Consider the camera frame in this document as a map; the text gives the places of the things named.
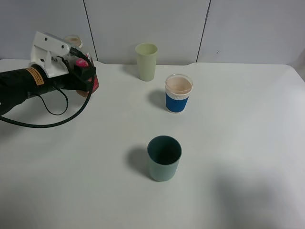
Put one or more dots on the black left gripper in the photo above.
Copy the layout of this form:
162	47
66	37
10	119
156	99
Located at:
79	79

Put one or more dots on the tea bottle with pink label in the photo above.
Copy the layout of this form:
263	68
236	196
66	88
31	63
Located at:
76	40

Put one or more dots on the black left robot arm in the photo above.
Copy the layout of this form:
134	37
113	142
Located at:
16	86

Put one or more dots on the light green tall cup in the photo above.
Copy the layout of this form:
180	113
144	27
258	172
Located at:
146	60

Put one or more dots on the glass cup with blue sleeve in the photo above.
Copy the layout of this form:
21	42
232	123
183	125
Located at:
177	91

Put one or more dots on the dark green cup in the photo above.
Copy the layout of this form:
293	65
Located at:
164	153

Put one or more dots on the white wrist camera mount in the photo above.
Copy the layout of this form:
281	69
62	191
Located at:
47	52

